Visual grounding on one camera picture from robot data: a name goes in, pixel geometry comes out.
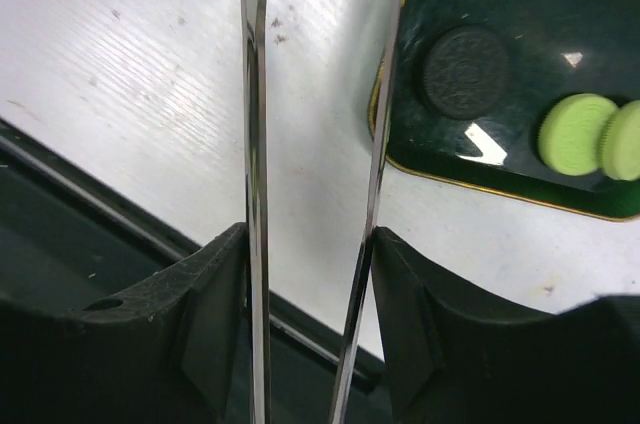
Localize dark chocolate macaron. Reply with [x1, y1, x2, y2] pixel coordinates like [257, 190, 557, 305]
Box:
[421, 25, 510, 120]

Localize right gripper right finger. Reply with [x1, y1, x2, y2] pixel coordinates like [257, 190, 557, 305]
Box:
[372, 227, 639, 423]

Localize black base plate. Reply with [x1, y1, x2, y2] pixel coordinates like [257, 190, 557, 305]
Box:
[0, 118, 386, 424]

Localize metal tongs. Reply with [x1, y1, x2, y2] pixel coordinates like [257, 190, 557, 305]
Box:
[240, 0, 402, 423]

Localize dark green serving tray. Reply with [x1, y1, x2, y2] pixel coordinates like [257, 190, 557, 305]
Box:
[387, 0, 639, 221]

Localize green macaron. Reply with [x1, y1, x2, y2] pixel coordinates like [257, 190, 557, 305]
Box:
[599, 100, 640, 181]
[537, 93, 619, 177]

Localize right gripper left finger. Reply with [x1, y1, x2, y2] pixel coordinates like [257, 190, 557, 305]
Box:
[1, 223, 248, 423]

